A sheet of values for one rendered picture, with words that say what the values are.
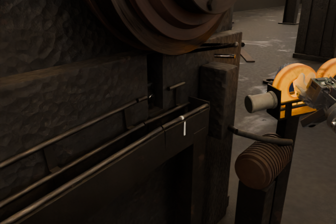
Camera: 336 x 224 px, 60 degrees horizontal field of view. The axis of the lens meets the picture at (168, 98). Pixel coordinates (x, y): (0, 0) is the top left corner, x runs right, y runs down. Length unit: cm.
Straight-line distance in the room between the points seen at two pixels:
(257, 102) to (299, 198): 86
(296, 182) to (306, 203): 17
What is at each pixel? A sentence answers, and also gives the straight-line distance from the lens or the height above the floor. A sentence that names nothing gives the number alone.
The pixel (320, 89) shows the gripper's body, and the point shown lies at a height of 76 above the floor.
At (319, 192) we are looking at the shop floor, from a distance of 183.
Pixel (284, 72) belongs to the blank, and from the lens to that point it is 103.
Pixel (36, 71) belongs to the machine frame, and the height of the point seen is 87.
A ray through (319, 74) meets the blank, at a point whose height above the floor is 75.
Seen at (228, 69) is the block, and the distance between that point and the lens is 89.
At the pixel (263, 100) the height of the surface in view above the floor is 68.
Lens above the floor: 103
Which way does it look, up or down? 21 degrees down
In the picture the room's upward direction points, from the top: straight up
